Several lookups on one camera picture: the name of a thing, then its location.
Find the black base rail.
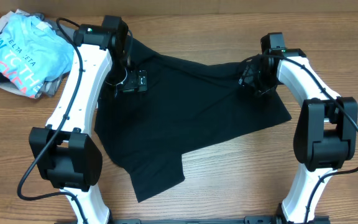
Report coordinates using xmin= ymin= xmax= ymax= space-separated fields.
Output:
xmin=54 ymin=214 xmax=331 ymax=224

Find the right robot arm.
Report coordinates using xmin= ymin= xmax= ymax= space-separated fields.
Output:
xmin=239 ymin=32 xmax=358 ymax=223

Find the light blue printed t-shirt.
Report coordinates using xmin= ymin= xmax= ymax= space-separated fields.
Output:
xmin=0 ymin=14 xmax=74 ymax=98

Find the grey folded garment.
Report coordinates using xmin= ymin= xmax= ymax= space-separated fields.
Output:
xmin=16 ymin=10 xmax=68 ymax=98

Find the black t-shirt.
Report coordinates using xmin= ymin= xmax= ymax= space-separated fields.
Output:
xmin=94 ymin=40 xmax=291 ymax=202

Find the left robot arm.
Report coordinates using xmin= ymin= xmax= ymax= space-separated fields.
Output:
xmin=29 ymin=16 xmax=147 ymax=223

